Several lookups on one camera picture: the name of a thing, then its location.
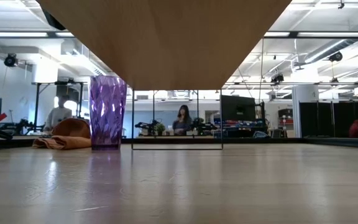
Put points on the black background robot arm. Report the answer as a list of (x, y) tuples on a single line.
[(205, 126), (145, 126)]

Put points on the small green potted plant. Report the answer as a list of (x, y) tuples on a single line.
[(160, 127)]

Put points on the black monitor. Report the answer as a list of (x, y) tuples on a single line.
[(238, 109)]

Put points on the purple faceted plastic tumbler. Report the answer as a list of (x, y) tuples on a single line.
[(107, 115)]

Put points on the orange cloth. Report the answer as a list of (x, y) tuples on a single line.
[(64, 141)]

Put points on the black overhead beam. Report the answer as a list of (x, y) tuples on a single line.
[(294, 34)]

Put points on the black room partition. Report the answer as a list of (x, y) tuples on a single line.
[(328, 118)]

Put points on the black table frame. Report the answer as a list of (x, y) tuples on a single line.
[(259, 140)]

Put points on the black background frame stand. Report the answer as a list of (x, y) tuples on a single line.
[(37, 105)]

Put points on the black ceiling camera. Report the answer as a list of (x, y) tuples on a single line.
[(335, 56), (10, 60)]

